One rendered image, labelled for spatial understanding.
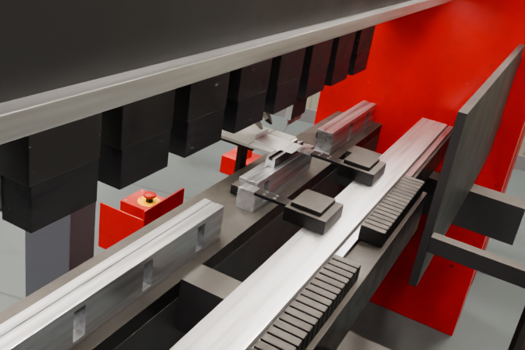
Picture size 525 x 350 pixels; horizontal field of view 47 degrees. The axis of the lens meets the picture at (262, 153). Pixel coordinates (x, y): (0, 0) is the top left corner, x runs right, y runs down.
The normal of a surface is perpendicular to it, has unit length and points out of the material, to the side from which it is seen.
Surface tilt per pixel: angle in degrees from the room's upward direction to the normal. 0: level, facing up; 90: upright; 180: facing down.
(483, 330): 0
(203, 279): 0
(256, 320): 0
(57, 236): 90
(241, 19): 90
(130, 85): 90
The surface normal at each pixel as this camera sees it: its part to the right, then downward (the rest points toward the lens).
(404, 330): 0.14, -0.91
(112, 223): -0.44, 0.29
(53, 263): -0.25, 0.34
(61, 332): 0.87, 0.30
